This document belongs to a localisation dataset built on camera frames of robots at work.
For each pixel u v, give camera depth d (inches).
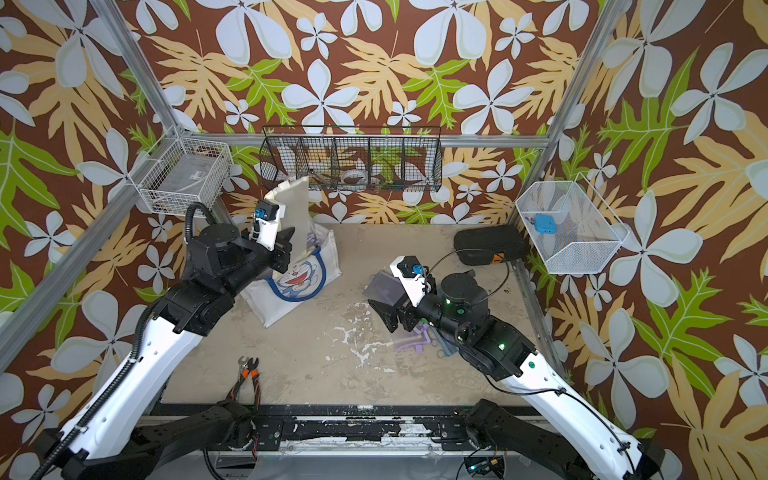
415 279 19.7
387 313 20.7
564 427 15.9
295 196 23.8
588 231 30.2
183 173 34.2
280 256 21.9
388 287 40.2
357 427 30.1
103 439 14.5
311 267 36.6
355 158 38.0
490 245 46.5
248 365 33.4
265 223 20.3
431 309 20.4
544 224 33.1
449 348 34.6
